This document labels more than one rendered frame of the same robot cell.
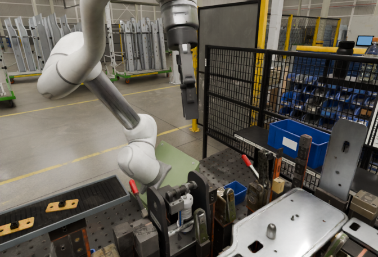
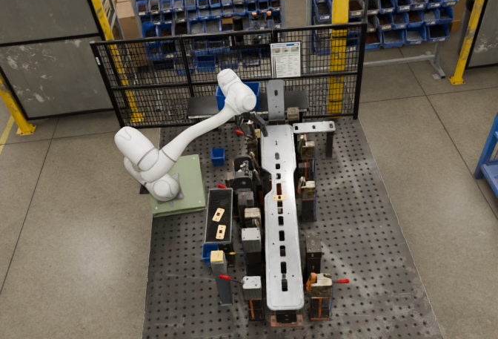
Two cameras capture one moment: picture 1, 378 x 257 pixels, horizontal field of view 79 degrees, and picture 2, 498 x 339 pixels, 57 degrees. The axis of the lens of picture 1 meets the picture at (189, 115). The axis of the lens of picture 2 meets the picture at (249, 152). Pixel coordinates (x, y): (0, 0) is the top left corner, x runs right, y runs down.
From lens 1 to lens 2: 2.20 m
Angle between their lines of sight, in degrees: 48
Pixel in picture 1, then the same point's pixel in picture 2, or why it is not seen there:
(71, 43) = (142, 139)
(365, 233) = (301, 127)
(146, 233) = (249, 195)
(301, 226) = (282, 144)
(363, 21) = not seen: outside the picture
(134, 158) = (170, 184)
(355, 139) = (279, 87)
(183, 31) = not seen: hidden behind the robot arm
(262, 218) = (267, 154)
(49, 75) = (167, 165)
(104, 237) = (187, 243)
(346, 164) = (279, 101)
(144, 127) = not seen: hidden behind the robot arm
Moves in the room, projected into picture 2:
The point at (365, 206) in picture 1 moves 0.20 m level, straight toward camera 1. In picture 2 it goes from (294, 115) to (302, 133)
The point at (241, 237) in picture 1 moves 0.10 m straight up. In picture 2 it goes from (270, 168) to (269, 156)
